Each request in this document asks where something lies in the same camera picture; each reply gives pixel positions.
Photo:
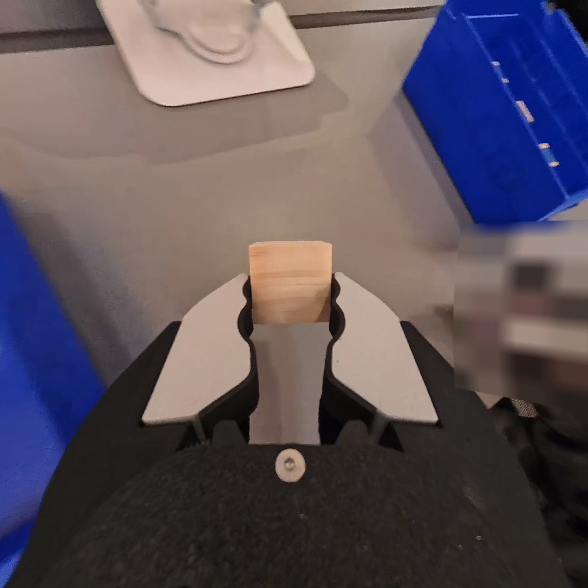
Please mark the blue plastic bin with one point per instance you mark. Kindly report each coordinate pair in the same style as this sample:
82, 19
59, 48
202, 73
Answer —
459, 115
36, 367

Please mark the person's legs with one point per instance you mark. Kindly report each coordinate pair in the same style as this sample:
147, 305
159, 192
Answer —
551, 459

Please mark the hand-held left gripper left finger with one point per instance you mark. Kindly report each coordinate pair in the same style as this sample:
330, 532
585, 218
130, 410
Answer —
206, 363

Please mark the wood and white document stand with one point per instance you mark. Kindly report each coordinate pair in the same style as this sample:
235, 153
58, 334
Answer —
183, 78

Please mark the wooden cube with blue stripe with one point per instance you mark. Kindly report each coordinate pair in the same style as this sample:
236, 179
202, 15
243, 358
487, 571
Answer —
290, 285

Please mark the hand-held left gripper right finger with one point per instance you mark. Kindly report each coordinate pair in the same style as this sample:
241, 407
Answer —
381, 363

